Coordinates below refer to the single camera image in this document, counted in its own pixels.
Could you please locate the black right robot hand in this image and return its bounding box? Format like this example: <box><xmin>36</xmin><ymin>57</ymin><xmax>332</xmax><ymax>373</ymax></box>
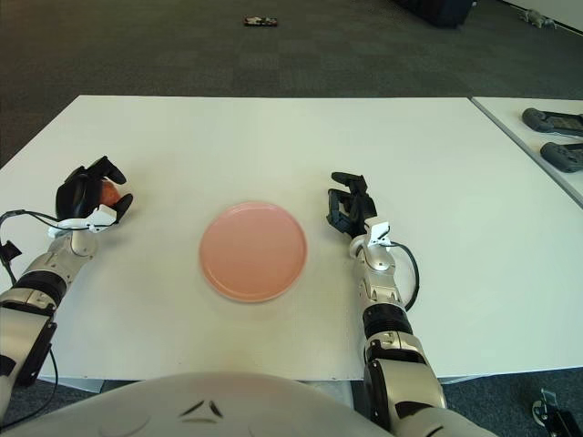
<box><xmin>325</xmin><ymin>171</ymin><xmax>392</xmax><ymax>249</ymax></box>

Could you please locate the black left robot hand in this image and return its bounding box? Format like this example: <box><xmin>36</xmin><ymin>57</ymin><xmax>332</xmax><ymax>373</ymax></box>
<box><xmin>54</xmin><ymin>155</ymin><xmax>134</xmax><ymax>236</ymax></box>

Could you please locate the red apple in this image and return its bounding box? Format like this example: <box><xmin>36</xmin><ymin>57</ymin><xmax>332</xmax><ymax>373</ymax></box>
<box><xmin>99</xmin><ymin>179</ymin><xmax>122</xmax><ymax>206</ymax></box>

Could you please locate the pink round plate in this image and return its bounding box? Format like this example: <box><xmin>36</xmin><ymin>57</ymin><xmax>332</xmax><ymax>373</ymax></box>
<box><xmin>198</xmin><ymin>201</ymin><xmax>309</xmax><ymax>304</ymax></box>

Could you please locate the grey handheld controller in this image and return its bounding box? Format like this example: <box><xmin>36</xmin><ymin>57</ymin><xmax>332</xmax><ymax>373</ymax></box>
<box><xmin>539</xmin><ymin>142</ymin><xmax>583</xmax><ymax>173</ymax></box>
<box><xmin>521</xmin><ymin>107</ymin><xmax>583</xmax><ymax>137</ymax></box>

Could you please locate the dark blue bag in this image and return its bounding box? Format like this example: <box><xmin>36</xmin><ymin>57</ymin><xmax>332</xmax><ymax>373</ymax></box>
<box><xmin>391</xmin><ymin>0</ymin><xmax>477</xmax><ymax>28</ymax></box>

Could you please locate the grey robot torso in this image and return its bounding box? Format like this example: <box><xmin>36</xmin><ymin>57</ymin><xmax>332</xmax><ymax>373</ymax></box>
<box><xmin>0</xmin><ymin>371</ymin><xmax>388</xmax><ymax>437</ymax></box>

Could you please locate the black wheeled stand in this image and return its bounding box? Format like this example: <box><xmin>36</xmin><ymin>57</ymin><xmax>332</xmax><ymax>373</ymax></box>
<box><xmin>531</xmin><ymin>388</ymin><xmax>583</xmax><ymax>437</ymax></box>

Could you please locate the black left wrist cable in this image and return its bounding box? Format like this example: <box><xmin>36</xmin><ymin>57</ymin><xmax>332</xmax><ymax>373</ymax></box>
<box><xmin>0</xmin><ymin>208</ymin><xmax>63</xmax><ymax>288</ymax></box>

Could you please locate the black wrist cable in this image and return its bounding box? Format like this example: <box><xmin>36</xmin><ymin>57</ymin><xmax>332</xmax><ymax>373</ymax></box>
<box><xmin>0</xmin><ymin>208</ymin><xmax>63</xmax><ymax>288</ymax></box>
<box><xmin>389</xmin><ymin>242</ymin><xmax>420</xmax><ymax>313</ymax></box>

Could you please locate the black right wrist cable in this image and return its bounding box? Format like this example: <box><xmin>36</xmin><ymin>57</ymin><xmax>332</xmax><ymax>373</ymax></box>
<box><xmin>389</xmin><ymin>242</ymin><xmax>420</xmax><ymax>313</ymax></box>

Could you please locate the thin black shoulder cable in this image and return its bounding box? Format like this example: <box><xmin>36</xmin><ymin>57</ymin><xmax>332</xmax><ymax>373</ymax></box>
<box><xmin>45</xmin><ymin>343</ymin><xmax>60</xmax><ymax>401</ymax></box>

